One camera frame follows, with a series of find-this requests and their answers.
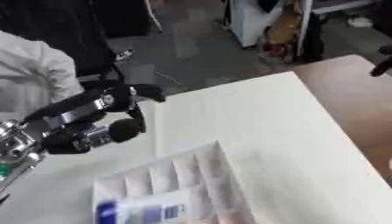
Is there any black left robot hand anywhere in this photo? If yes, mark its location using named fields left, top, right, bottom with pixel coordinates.
left=19, top=82, right=169, bottom=156

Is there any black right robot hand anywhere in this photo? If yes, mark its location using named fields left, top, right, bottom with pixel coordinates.
left=368, top=44, right=392, bottom=78

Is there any brown bag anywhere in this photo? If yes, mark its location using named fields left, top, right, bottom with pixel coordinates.
left=263, top=0, right=304, bottom=46

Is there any white compartment tray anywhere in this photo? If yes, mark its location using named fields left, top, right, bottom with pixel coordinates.
left=90, top=139, right=257, bottom=224

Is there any blue and white packet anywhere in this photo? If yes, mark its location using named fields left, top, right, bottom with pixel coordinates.
left=93, top=194, right=192, bottom=224

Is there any white cabinet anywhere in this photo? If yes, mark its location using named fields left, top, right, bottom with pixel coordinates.
left=227, top=0, right=314, bottom=48

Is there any white cable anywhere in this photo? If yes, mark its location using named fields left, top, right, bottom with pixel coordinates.
left=142, top=0, right=165, bottom=33

